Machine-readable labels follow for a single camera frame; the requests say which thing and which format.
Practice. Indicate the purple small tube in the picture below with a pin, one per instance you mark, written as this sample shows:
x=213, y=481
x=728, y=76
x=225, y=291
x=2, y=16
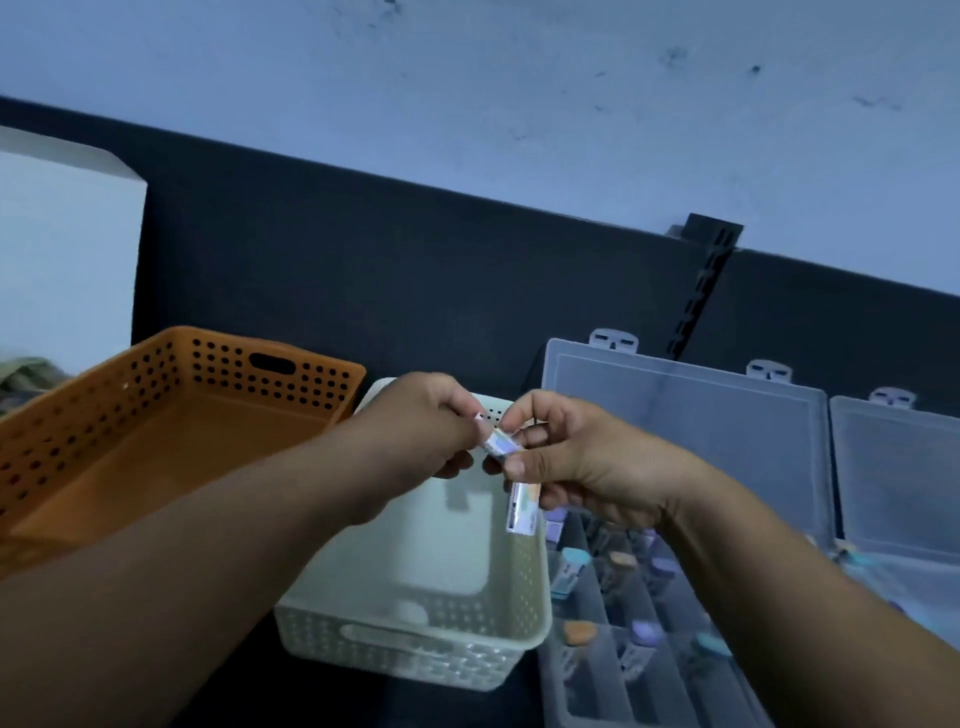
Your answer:
x=499, y=442

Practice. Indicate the row of small tubes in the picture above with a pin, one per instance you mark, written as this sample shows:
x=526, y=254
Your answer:
x=574, y=559

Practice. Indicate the person's right hand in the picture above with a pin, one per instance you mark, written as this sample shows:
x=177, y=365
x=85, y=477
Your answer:
x=615, y=472

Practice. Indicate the wide black shelf back panel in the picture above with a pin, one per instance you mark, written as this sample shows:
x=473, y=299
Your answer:
x=412, y=285

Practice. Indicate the person's left forearm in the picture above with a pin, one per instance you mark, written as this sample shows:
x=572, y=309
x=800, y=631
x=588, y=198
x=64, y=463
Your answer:
x=150, y=600

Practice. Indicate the narrow black shelf back panel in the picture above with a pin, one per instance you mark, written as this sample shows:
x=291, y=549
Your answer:
x=825, y=322

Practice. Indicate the person's right forearm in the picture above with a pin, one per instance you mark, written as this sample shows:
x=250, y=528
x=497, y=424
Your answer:
x=810, y=615

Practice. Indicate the orange plastic basket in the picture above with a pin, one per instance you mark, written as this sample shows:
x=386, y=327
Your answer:
x=150, y=450

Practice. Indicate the white cardboard box open lid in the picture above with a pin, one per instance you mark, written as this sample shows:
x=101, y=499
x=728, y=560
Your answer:
x=67, y=247

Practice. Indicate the white perforated plastic basket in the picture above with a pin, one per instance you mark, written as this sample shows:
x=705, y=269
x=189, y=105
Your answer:
x=450, y=540

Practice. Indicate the person's left hand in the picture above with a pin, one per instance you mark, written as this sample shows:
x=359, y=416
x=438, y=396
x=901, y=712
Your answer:
x=412, y=442

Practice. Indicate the black slotted shelf upright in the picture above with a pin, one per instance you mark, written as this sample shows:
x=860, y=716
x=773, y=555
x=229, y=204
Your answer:
x=712, y=232

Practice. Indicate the blue-capped small tube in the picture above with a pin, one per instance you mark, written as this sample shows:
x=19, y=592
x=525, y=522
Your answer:
x=523, y=508

